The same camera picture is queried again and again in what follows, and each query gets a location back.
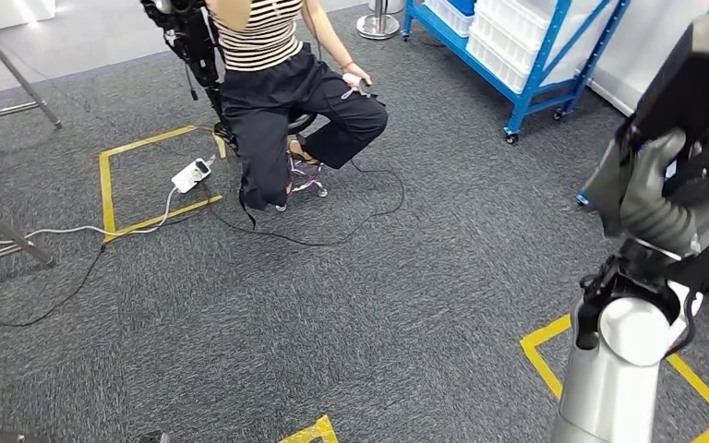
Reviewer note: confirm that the chrome swivel stool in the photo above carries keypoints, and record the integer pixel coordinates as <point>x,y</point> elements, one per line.
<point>301,122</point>

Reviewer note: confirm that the black handheld controller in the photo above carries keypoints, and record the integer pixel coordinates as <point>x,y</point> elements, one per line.
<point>364,92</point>

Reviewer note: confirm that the yellow floor tape square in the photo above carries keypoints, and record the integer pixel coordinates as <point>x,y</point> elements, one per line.
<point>105,195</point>
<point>703,391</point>
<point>318,431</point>

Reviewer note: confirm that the black slotted plastic part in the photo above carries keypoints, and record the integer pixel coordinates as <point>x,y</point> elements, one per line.
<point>685,79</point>

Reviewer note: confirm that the black mechanical device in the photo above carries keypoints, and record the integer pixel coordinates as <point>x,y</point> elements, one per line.
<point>192,43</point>

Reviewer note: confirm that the person's left forearm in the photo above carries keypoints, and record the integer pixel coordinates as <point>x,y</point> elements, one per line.
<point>339,52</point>

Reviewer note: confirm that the chrome stanchion post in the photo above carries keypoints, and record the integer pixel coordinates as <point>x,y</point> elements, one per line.
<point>379,27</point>

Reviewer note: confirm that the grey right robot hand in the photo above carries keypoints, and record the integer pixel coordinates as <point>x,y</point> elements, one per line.
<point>648,171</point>

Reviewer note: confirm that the person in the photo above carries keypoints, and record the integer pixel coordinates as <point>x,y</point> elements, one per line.
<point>269,98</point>

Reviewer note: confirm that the blue plastic bin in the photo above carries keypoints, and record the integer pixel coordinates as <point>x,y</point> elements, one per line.
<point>464,6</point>

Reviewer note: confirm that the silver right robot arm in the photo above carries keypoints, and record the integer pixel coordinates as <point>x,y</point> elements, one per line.
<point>611,391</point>

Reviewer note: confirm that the white plastic bin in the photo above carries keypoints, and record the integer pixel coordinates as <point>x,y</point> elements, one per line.
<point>446,18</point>
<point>513,15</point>
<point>495,70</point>
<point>501,43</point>

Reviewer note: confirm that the person's left hand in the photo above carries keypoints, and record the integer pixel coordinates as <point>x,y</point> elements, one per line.
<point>356,78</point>

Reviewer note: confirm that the white power strip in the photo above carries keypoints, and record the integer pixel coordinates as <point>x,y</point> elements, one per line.
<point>190,176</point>

